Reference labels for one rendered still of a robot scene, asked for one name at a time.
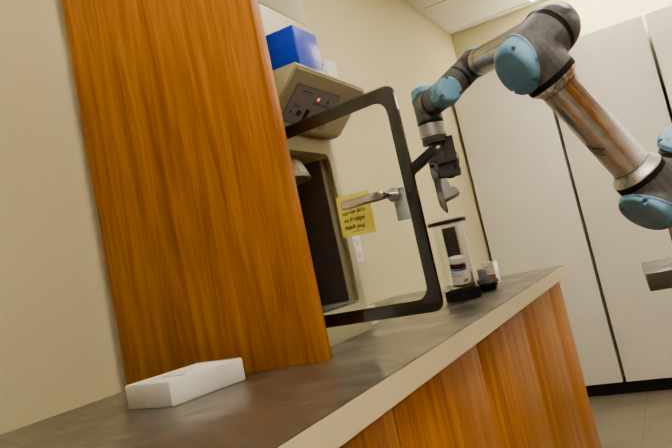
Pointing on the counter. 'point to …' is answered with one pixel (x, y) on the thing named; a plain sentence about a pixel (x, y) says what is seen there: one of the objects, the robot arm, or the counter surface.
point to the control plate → (305, 95)
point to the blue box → (293, 48)
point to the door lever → (371, 198)
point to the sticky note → (350, 220)
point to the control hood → (284, 77)
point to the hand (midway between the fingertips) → (443, 208)
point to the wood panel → (189, 158)
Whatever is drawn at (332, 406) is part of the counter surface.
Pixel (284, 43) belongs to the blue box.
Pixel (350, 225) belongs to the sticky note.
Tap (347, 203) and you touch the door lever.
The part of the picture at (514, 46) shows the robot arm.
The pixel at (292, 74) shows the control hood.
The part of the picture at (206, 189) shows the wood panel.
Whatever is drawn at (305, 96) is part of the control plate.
